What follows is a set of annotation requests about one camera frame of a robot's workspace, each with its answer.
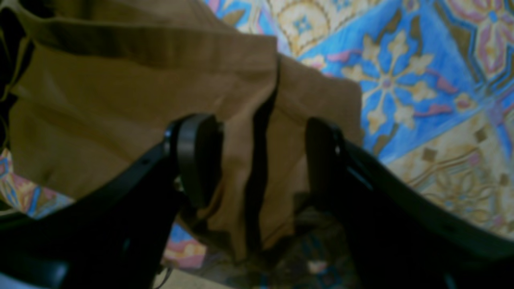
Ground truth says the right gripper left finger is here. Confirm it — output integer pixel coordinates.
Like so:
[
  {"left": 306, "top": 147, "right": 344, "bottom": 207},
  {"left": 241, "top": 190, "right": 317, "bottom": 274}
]
[{"left": 1, "top": 114, "right": 223, "bottom": 289}]

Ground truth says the patterned tablecloth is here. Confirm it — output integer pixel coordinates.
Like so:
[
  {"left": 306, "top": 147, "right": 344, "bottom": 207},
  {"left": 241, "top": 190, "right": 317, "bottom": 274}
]
[{"left": 1, "top": 0, "right": 513, "bottom": 289}]

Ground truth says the brown t-shirt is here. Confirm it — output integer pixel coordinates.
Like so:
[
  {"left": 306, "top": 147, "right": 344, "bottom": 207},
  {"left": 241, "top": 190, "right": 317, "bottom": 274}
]
[{"left": 1, "top": 0, "right": 362, "bottom": 266}]

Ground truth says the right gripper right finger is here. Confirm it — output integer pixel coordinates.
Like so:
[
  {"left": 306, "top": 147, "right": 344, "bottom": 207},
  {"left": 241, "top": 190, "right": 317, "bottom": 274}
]
[{"left": 305, "top": 117, "right": 513, "bottom": 289}]

